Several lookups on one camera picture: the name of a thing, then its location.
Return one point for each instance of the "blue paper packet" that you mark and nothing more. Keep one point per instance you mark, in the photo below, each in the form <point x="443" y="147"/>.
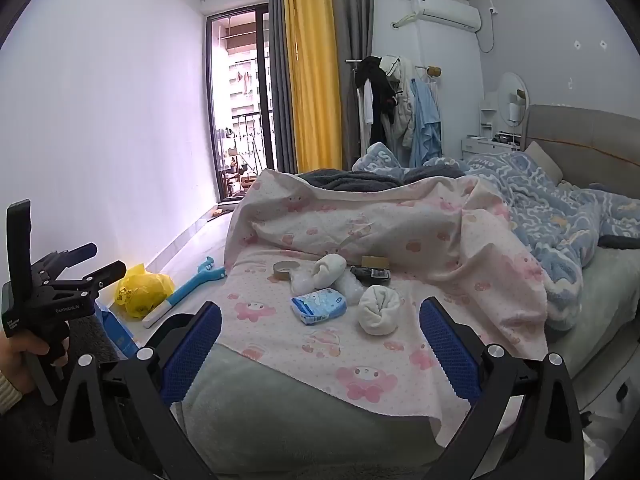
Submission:
<point x="117" y="330"/>

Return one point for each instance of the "person's left hand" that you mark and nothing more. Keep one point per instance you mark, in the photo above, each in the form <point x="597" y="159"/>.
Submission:
<point x="20" y="360"/>

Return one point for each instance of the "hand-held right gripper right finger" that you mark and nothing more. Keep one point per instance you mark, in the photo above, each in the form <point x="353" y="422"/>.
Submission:
<point x="446" y="355"/>

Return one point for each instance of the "black framed balcony door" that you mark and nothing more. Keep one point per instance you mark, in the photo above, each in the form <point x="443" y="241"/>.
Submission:
<point x="240" y="100"/>

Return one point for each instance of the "brown cardboard box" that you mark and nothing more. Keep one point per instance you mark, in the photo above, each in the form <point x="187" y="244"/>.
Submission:
<point x="375" y="261"/>

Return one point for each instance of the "person's left forearm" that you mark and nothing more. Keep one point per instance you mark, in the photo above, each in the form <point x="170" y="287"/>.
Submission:
<point x="7" y="392"/>

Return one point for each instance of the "light blue hanging garment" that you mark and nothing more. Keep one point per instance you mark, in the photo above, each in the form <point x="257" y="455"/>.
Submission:
<point x="427" y="120"/>

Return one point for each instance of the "black item on bed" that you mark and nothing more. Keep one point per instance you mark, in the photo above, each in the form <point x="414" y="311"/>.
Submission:
<point x="620" y="242"/>

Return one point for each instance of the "small white rolled sock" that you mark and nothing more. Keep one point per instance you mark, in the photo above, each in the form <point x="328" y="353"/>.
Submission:
<point x="330" y="264"/>

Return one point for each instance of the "white hanging coat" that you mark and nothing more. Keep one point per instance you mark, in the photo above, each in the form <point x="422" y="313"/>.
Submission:
<point x="400" y="110"/>

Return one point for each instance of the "blue tissue packet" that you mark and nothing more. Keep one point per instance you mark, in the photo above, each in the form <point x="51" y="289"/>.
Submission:
<point x="318" y="306"/>

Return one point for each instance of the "clear bubble wrap roll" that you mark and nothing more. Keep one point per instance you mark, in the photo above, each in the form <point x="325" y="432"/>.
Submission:
<point x="351" y="287"/>

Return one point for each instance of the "dark fuzzy cloth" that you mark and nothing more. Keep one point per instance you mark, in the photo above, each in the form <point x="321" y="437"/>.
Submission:
<point x="90" y="337"/>

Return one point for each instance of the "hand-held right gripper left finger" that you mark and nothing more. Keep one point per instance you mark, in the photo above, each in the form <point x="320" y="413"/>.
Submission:
<point x="192" y="355"/>

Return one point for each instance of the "white dressing table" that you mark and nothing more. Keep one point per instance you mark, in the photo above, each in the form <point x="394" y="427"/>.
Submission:
<point x="487" y="135"/>

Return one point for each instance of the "blue patterned fleece blanket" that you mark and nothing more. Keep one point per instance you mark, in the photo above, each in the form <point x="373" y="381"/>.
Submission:
<point x="555" y="210"/>

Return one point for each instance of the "yellow curtain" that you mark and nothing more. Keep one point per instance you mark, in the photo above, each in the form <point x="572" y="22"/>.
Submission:
<point x="312" y="70"/>

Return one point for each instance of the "beige pillow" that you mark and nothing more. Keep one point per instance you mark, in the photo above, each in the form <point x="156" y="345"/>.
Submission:
<point x="542" y="160"/>

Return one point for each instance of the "pink printed bed sheet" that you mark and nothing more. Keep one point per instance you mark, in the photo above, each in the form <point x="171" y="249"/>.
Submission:
<point x="380" y="220"/>

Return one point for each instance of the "blue dinosaur grabber toy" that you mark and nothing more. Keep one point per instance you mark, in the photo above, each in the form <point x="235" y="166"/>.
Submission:
<point x="185" y="287"/>

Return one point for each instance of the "yellow plastic bag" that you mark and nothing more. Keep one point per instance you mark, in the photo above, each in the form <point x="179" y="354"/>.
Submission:
<point x="142" y="290"/>

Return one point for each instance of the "crumpled clear plastic wrap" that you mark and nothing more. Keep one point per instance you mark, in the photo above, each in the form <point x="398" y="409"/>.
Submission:
<point x="305" y="280"/>

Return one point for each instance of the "white air conditioner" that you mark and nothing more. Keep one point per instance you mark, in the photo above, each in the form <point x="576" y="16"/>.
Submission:
<point x="440" y="12"/>

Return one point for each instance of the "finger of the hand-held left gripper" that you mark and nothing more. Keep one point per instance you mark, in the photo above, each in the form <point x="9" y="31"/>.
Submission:
<point x="107" y="272"/>
<point x="82" y="251"/>

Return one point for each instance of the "round white mirror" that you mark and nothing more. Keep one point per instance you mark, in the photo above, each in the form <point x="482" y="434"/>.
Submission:
<point x="512" y="100"/>

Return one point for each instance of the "grey curtain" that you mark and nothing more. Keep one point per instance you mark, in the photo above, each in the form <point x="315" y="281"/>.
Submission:
<point x="352" y="25"/>
<point x="280" y="70"/>

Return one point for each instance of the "black packet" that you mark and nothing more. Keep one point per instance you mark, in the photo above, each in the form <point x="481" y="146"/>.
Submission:
<point x="371" y="274"/>

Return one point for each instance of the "bed with grey headboard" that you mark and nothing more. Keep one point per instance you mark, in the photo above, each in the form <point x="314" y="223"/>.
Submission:
<point x="300" y="410"/>

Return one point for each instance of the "large white rolled sock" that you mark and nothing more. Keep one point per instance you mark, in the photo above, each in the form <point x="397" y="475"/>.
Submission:
<point x="378" y="309"/>

